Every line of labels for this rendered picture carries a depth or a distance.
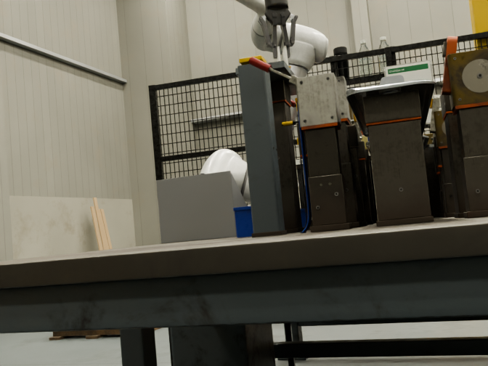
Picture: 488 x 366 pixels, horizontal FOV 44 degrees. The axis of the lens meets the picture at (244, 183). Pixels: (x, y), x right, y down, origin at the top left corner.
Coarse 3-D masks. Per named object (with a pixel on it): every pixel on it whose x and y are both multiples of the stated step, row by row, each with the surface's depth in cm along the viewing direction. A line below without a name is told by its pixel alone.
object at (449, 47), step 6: (450, 36) 136; (456, 36) 135; (444, 42) 136; (450, 42) 135; (456, 42) 134; (444, 48) 136; (450, 48) 135; (456, 48) 134; (444, 54) 136; (444, 66) 135; (444, 72) 135; (444, 78) 135; (444, 84) 135; (444, 90) 134; (450, 90) 134
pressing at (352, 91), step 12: (384, 84) 129; (396, 84) 127; (408, 84) 127; (420, 84) 132; (432, 84) 132; (348, 96) 138; (360, 96) 139; (420, 96) 145; (360, 108) 154; (420, 108) 162; (360, 120) 174
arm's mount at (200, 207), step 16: (192, 176) 229; (208, 176) 226; (224, 176) 224; (160, 192) 234; (176, 192) 231; (192, 192) 229; (208, 192) 226; (224, 192) 224; (240, 192) 230; (160, 208) 233; (176, 208) 231; (192, 208) 228; (208, 208) 226; (224, 208) 224; (160, 224) 233; (176, 224) 231; (192, 224) 228; (208, 224) 226; (224, 224) 223; (176, 240) 230
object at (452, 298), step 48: (48, 288) 102; (96, 288) 98; (144, 288) 95; (192, 288) 92; (240, 288) 89; (288, 288) 87; (336, 288) 84; (384, 288) 82; (432, 288) 80; (480, 288) 78; (144, 336) 183; (480, 336) 234
